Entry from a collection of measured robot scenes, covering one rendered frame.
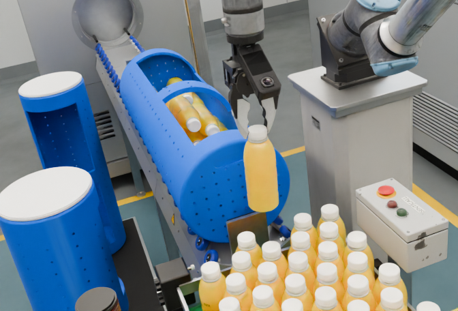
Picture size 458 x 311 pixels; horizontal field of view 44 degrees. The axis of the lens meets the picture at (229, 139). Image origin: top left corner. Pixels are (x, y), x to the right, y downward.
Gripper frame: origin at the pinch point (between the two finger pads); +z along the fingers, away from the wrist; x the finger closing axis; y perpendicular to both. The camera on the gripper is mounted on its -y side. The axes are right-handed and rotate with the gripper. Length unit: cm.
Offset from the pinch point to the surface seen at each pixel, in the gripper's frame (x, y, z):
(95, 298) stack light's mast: 37.4, -25.9, 7.7
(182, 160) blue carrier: 11.7, 22.0, 14.0
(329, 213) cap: -14.9, -1.4, 23.5
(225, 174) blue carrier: 3.4, 15.6, 17.0
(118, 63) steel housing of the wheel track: 4, 194, 40
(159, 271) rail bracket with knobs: 23.7, 8.2, 33.0
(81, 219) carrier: 38, 45, 36
